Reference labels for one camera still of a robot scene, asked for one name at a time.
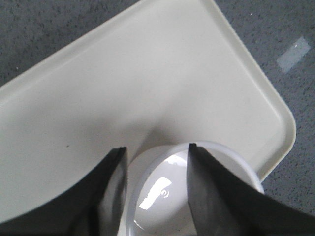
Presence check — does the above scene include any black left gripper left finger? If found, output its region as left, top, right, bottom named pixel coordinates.
left=0, top=147, right=127, bottom=236

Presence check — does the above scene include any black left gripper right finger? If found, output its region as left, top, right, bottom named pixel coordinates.
left=186, top=143, right=315, bottom=236

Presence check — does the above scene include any white smiley face mug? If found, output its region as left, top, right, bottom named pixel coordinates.
left=117, top=140, right=264, bottom=236

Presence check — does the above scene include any cream rectangular plastic tray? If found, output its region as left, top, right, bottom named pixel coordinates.
left=0, top=0, right=296, bottom=221

